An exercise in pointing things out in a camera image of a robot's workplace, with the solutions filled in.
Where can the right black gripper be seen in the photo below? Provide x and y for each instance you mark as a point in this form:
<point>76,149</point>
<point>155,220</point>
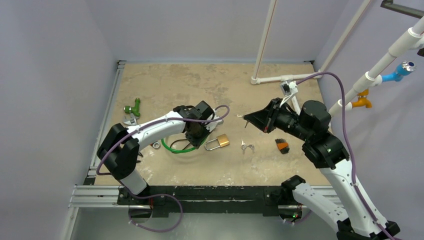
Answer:
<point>271,116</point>

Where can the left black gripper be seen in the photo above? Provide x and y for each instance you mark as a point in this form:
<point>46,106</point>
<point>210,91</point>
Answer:
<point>196,142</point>

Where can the green cable lock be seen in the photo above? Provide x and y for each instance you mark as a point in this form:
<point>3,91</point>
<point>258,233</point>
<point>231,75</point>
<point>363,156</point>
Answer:
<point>184,150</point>

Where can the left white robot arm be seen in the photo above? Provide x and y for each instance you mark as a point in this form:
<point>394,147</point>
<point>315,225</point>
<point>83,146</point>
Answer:
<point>120,148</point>

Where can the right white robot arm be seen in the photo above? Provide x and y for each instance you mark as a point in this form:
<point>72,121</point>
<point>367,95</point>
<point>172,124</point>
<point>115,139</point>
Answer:
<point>356,218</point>

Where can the brass padlock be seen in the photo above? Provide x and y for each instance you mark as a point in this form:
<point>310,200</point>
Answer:
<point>221,141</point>

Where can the orange black brush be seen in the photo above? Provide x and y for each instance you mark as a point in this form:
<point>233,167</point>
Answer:
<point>282,145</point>

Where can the green pipe fitting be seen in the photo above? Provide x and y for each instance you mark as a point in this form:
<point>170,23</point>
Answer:
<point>135,110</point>

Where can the orange tap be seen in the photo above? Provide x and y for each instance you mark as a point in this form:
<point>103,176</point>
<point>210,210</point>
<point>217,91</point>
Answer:
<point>362,100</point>

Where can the blue tap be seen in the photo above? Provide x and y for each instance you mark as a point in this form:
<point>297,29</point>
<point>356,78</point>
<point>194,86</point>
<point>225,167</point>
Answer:
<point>403,69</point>

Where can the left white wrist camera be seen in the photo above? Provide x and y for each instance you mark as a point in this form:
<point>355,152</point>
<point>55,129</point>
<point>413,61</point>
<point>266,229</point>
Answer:
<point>210,126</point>

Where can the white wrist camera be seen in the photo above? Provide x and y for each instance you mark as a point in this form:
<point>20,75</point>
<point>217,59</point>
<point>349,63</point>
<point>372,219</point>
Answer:
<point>289,89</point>
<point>210,126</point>

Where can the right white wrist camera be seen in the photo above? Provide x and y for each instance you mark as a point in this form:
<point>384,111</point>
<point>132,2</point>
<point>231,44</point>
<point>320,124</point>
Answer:
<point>289,89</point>

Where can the red handled adjustable wrench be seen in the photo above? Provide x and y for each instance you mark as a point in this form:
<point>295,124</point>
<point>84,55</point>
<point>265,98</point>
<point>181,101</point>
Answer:
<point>131,120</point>

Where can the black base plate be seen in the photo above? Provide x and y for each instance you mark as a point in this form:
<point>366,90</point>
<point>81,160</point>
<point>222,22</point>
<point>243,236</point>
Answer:
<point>269,201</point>

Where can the white pvc pipe frame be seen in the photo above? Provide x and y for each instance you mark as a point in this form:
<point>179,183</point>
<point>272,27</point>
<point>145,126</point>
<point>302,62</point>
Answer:
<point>411,39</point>

